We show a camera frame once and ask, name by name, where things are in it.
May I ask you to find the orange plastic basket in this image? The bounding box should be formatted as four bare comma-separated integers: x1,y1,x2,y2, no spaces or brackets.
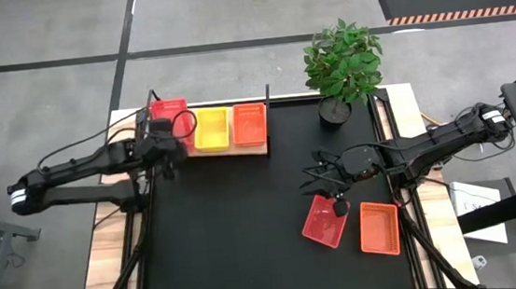
230,101,271,149
356,199,403,260

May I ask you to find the black table mat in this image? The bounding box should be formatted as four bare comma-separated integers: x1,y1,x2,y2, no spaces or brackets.
124,89,418,289

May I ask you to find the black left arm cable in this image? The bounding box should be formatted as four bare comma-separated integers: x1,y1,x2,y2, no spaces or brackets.
33,103,202,177

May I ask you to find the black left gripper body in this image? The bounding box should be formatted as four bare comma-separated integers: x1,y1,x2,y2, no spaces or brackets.
134,131,190,183

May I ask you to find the yellow plastic basket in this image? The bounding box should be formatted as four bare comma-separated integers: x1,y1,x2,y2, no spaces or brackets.
190,105,234,155

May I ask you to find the red plastic basket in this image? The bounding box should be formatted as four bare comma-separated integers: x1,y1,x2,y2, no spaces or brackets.
298,191,354,253
147,96,197,156

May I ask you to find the white cardboard box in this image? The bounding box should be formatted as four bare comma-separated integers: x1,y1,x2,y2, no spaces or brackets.
448,177,510,249

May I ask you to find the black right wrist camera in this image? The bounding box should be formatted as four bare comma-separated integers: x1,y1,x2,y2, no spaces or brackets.
331,198,352,218

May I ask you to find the black support beam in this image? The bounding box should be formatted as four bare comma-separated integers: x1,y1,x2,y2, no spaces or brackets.
454,186,516,236

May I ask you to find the potted green plant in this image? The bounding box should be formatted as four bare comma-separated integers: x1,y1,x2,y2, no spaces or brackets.
299,14,391,131

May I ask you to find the black metal side frame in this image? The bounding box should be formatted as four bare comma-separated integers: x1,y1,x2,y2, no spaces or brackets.
63,88,182,289
369,80,481,289

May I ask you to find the wooden shelf board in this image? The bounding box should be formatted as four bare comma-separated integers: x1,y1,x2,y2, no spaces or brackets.
154,100,272,165

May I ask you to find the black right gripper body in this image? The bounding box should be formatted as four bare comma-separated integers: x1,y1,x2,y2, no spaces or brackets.
312,144,388,201

